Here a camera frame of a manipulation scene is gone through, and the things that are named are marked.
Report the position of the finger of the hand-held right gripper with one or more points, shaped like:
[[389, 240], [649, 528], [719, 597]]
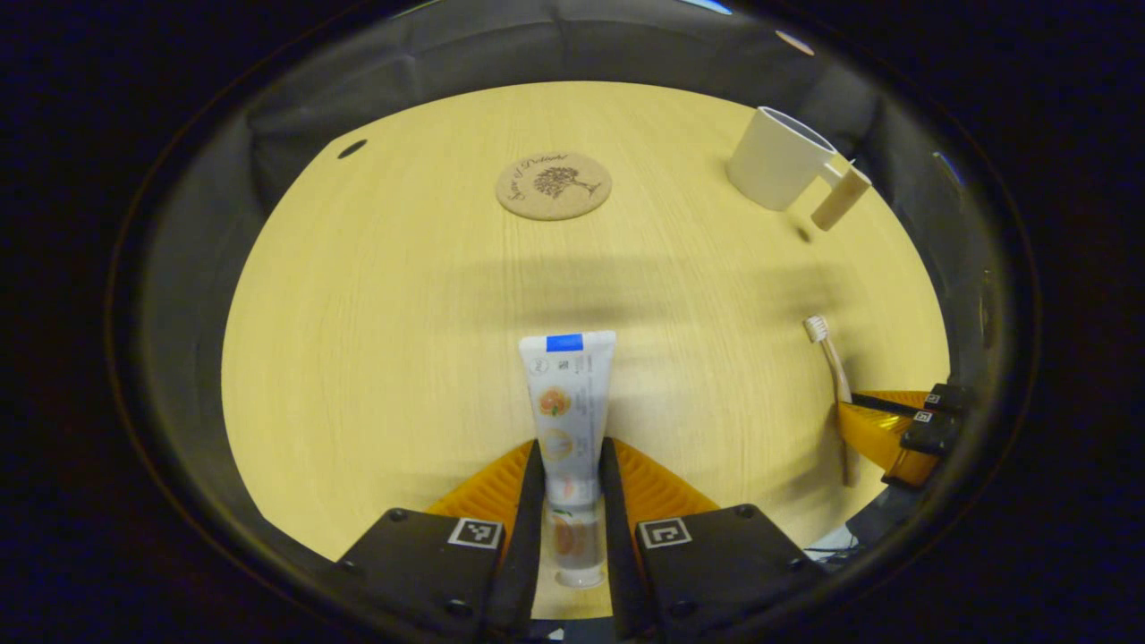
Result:
[[948, 396], [881, 438]]

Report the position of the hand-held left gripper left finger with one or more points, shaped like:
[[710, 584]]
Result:
[[530, 537]]

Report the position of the beige toothbrush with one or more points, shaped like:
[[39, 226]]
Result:
[[834, 367]]

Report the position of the white toothpaste tube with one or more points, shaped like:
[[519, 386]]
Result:
[[568, 394]]

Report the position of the round cork coaster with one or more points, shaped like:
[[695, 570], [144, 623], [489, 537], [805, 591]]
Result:
[[554, 185]]

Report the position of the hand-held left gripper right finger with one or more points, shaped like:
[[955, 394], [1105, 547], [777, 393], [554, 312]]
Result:
[[617, 546]]

